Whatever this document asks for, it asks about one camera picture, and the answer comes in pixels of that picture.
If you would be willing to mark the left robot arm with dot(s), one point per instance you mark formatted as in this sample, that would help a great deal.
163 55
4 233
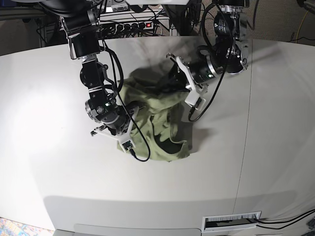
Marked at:
223 27

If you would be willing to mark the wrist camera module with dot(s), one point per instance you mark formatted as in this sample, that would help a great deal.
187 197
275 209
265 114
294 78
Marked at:
127 145
195 100

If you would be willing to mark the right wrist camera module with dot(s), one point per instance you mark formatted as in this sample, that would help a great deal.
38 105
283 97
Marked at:
127 145

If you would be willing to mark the black power strip red switch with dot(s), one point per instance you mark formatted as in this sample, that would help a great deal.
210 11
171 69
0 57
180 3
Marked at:
114 27

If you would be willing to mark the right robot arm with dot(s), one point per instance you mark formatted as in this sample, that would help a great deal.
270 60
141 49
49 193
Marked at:
80 21

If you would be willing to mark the table cable grommet slot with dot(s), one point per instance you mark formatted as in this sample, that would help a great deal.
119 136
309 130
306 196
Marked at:
227 223

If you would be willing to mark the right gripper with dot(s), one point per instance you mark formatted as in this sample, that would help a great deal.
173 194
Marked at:
118 121

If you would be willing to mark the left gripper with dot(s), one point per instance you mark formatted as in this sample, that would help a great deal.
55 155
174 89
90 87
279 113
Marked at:
202 70

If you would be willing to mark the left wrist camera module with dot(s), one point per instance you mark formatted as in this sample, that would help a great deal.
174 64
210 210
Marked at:
195 100

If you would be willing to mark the white overhead mount plate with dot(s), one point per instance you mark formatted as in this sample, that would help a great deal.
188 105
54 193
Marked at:
153 2

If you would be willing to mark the green T-shirt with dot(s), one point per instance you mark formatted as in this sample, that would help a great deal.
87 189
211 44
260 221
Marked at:
155 130

